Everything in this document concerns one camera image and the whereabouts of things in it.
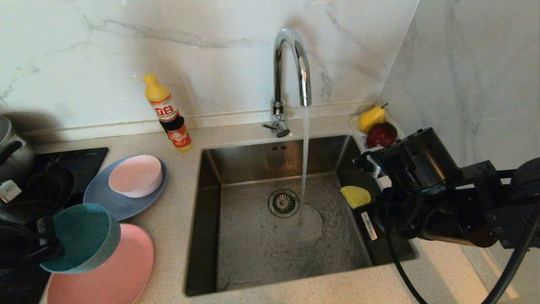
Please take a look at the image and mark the blue grey plate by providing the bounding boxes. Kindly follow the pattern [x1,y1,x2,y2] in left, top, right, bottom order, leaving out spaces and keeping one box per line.
[83,155,168,221]

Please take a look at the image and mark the teal bowl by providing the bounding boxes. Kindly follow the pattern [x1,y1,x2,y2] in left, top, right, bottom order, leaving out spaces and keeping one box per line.
[40,203,122,274]

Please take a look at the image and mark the yellow green sponge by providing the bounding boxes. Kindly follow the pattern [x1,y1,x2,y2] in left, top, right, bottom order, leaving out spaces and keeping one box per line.
[340,186,372,210]

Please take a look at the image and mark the round metal drain strainer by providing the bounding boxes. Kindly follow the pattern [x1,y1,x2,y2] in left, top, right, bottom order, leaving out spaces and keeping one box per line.
[268,189,300,218]

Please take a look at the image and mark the black frying pan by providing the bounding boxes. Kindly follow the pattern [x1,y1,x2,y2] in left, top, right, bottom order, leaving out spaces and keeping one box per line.
[0,167,76,220]

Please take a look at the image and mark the orange dish soap bottle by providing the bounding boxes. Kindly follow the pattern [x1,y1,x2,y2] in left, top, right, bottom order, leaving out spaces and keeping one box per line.
[143,73,193,152]

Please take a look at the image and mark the yellow pear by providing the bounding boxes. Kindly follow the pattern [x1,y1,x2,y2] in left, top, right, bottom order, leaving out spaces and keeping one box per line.
[359,103,389,133]

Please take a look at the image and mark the black glass cooktop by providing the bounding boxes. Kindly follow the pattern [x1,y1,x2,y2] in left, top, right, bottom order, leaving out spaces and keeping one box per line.
[0,147,109,304]

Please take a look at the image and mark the pink plate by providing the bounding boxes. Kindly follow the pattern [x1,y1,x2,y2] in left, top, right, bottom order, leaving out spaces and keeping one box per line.
[46,223,155,304]

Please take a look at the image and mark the stainless steel sink basin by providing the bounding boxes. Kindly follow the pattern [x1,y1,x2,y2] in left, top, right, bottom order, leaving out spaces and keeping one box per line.
[184,135,418,296]

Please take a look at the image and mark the small white fruit dish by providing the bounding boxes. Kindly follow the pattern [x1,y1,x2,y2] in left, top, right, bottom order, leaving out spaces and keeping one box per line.
[349,116,400,149]

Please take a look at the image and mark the stainless steel pot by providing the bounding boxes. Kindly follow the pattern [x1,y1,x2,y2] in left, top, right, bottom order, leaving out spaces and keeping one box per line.
[0,116,34,182]

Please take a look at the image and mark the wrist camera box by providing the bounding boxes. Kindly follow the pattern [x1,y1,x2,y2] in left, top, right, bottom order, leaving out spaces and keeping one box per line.
[0,179,22,204]
[354,150,383,176]

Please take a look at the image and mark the dark red apple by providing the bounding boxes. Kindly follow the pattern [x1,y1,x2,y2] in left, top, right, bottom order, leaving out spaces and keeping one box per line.
[366,122,398,149]

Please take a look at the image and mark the chrome gooseneck faucet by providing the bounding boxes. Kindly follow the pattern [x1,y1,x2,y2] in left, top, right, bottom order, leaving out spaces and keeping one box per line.
[262,28,312,138]

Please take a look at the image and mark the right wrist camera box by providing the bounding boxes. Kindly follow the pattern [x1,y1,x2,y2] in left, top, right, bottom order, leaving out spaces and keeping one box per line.
[354,150,383,176]

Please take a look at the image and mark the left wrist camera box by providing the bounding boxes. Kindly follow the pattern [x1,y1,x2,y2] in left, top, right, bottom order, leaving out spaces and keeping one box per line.
[0,179,22,204]

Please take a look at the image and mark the pale pink bowl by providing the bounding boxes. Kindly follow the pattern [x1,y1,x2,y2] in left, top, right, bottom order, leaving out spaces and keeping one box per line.
[108,155,163,198]

